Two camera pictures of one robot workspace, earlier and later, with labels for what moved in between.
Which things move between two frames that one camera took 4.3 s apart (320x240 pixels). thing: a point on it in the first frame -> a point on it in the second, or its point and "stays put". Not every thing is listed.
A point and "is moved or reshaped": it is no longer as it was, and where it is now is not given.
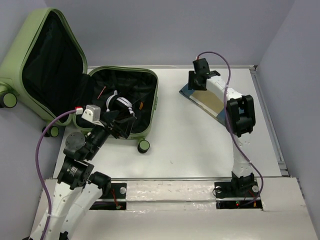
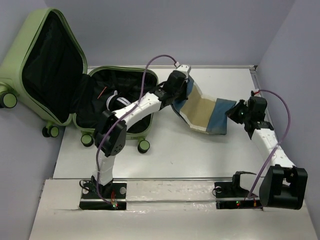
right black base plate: (242, 193) stays put
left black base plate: (114, 198) stays put
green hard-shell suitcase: (45, 66) stays put
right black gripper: (191, 84) -> (231, 113)
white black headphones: (124, 108) stays put
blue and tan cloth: (207, 102) is moved or reshaped
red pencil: (101, 92) stays put
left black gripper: (110, 117) -> (185, 94)
